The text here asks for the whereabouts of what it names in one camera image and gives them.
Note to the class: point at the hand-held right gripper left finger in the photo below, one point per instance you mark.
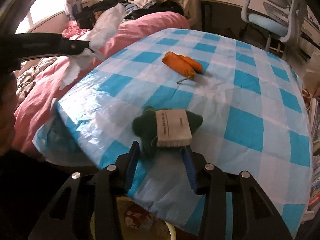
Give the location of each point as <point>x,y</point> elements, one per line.
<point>132,170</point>

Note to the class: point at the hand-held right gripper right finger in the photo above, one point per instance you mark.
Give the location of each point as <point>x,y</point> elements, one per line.
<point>189,172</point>

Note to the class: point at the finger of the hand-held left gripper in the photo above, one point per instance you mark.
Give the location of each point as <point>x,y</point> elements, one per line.
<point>75,47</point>

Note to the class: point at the green plush leaf with label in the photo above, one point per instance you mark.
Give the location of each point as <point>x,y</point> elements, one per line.
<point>147,130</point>

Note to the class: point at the yellow plastic bin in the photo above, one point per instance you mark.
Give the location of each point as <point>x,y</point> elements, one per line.
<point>160,227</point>

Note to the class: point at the person's left hand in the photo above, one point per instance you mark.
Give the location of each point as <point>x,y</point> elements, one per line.
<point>7,112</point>

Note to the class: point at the window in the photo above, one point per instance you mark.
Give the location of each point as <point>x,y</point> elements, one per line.
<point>42,15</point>

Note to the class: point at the beige crumpled cloth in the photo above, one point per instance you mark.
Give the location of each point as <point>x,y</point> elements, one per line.
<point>35,77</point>

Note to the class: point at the brown garment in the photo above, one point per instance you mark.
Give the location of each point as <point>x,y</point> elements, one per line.
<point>98,15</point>

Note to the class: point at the pink curtain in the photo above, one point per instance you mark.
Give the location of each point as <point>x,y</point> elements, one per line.
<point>73,2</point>

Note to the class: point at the pink blanket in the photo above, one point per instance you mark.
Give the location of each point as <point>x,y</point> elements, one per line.
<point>140,27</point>

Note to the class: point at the white garment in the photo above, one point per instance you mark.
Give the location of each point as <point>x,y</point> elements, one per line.
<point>142,2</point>

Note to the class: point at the blue checkered tablecloth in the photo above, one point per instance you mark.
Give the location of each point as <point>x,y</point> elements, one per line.
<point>225,92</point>

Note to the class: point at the pile of dark clothes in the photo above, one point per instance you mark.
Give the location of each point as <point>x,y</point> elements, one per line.
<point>162,7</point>

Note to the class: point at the orange plush carrot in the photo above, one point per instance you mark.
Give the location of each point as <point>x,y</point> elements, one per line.
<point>196,66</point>
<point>177,65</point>

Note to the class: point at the white book rack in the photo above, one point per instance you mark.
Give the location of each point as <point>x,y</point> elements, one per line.
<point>315,192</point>

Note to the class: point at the beige paper bag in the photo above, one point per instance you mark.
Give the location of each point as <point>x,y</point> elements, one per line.
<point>313,72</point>

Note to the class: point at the grey and blue desk chair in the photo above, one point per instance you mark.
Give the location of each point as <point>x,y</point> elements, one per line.
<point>267,21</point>

